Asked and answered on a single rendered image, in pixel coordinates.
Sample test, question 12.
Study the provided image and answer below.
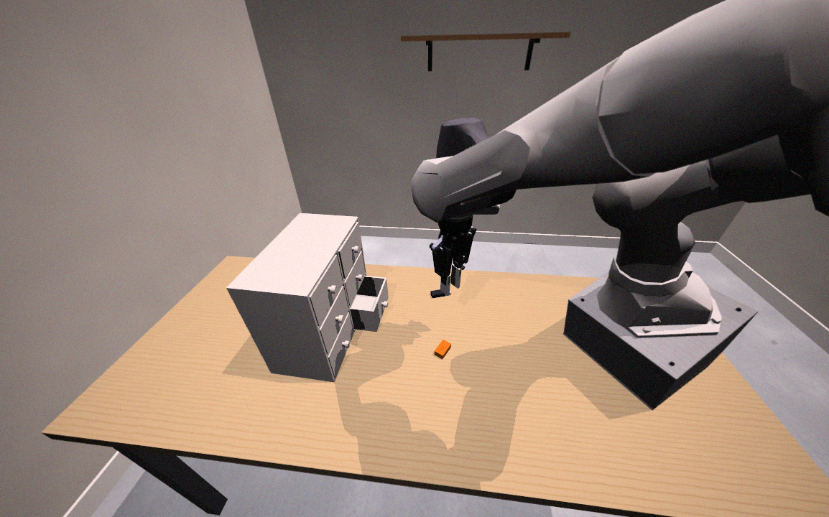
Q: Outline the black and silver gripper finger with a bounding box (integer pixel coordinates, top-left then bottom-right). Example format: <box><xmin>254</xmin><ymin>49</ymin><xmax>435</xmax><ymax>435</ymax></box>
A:
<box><xmin>450</xmin><ymin>226</ymin><xmax>477</xmax><ymax>289</ymax></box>
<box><xmin>430</xmin><ymin>236</ymin><xmax>458</xmax><ymax>295</ymax></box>

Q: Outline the white chest of drawers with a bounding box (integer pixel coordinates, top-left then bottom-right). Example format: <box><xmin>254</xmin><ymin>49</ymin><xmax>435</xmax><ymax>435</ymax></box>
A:
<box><xmin>226</xmin><ymin>213</ymin><xmax>359</xmax><ymax>382</ymax></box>

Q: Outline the orange nine-volt battery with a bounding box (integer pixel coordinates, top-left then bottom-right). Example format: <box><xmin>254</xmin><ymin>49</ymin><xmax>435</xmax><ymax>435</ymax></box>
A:
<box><xmin>435</xmin><ymin>340</ymin><xmax>451</xmax><ymax>359</ymax></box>

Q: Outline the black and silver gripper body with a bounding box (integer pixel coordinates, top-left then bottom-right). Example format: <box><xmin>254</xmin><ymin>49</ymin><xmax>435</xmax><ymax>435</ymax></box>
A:
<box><xmin>438</xmin><ymin>215</ymin><xmax>473</xmax><ymax>248</ymax></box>

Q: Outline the grey drawer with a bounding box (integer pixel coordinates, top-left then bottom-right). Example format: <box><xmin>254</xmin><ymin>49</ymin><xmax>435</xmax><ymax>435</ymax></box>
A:
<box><xmin>309</xmin><ymin>256</ymin><xmax>343</xmax><ymax>327</ymax></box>
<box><xmin>350</xmin><ymin>276</ymin><xmax>389</xmax><ymax>332</ymax></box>
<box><xmin>320</xmin><ymin>287</ymin><xmax>348</xmax><ymax>354</ymax></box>
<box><xmin>338</xmin><ymin>223</ymin><xmax>362</xmax><ymax>279</ymax></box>
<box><xmin>328</xmin><ymin>313</ymin><xmax>353</xmax><ymax>378</ymax></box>
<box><xmin>345</xmin><ymin>252</ymin><xmax>365</xmax><ymax>306</ymax></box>

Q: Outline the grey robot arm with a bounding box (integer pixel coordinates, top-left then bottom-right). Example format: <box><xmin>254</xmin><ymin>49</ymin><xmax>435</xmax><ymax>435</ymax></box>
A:
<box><xmin>412</xmin><ymin>0</ymin><xmax>829</xmax><ymax>338</ymax></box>

